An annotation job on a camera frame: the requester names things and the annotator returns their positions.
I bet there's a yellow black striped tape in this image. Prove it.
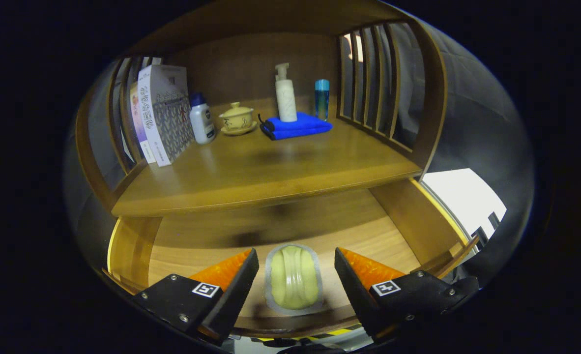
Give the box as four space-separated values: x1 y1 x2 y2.
256 326 365 343

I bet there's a folded blue cloth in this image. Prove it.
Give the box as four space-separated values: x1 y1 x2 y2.
258 112 333 141

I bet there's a wooden countertop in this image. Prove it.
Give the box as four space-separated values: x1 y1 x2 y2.
111 96 423 218

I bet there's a grey sponge with green handle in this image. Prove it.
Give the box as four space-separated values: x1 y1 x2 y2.
264 243 324 316

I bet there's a white pump bottle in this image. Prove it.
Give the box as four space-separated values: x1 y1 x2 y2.
275 62 298 122

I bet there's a wooden drawer with black knob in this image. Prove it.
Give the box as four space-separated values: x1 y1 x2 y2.
106 177 480 340

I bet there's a black backdrop cloth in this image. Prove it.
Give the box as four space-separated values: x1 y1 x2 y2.
63 20 536 291

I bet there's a white bottle with blue cap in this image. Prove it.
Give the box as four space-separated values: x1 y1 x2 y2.
189 92 216 145

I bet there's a clear blue bottle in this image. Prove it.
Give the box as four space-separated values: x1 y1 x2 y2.
315 79 330 121

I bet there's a thin purple book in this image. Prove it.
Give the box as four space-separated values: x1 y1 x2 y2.
129 81 156 164

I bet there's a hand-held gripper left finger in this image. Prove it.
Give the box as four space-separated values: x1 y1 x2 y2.
132 248 260 343

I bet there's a yellow lidded ceramic teacup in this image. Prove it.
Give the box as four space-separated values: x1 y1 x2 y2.
219 102 258 136

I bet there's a white storage unit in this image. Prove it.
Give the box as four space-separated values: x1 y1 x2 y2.
421 168 507 246

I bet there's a large white patterned book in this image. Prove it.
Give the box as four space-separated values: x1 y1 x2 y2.
137 64 195 168

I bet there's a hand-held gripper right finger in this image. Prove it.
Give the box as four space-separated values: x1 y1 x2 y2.
334 247 480 340

